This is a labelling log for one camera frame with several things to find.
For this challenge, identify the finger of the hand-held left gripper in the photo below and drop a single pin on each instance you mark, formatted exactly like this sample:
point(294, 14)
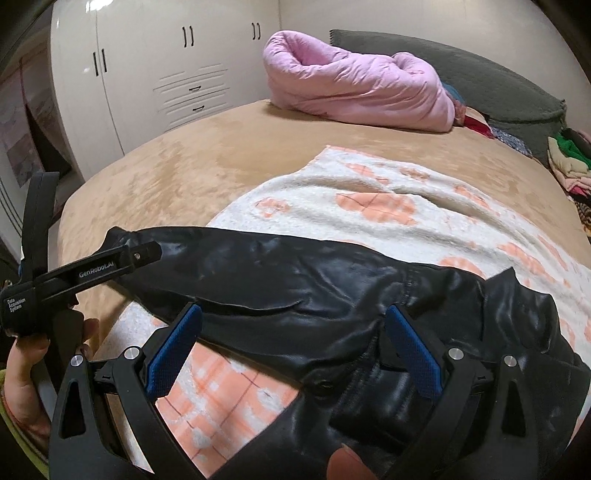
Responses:
point(97, 270)
point(39, 221)

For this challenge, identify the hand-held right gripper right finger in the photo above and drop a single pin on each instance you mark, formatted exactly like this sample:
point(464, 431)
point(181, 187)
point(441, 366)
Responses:
point(415, 350)

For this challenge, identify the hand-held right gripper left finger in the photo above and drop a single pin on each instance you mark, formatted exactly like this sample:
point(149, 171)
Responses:
point(175, 350)

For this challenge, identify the black leather jacket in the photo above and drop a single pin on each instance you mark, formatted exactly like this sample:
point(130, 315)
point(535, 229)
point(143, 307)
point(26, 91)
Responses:
point(300, 277)

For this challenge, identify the person's left forearm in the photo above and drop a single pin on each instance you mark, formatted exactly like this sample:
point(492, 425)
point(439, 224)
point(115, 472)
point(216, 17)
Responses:
point(18, 450)

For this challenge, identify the pile of folded clothes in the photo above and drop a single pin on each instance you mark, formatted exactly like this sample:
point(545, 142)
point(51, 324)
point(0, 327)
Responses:
point(572, 161)

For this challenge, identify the person's left hand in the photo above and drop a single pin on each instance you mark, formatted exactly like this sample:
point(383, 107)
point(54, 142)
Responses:
point(23, 374)

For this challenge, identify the person's right hand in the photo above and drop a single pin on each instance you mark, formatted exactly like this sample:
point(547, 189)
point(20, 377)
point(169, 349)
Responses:
point(346, 464)

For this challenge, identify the white and orange blanket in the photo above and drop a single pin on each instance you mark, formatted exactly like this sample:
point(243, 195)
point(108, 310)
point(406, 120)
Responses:
point(369, 198)

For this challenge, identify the white wardrobe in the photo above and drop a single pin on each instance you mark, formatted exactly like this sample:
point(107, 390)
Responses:
point(138, 69)

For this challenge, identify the white wardrobe drawer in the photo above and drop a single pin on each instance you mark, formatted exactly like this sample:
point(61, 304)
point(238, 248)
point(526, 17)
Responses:
point(196, 110)
point(191, 87)

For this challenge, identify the floral patterned cloth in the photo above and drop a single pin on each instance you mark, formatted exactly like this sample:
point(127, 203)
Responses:
point(510, 138)

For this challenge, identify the red cloth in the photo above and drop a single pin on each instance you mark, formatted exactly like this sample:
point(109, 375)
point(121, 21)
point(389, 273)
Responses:
point(475, 123)

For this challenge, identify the blue cloth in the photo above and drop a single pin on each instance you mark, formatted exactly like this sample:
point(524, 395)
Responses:
point(455, 94)

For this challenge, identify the grey cushion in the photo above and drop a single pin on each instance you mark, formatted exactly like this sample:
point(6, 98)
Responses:
point(489, 78)

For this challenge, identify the wall poster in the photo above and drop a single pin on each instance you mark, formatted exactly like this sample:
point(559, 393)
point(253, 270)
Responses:
point(21, 124)

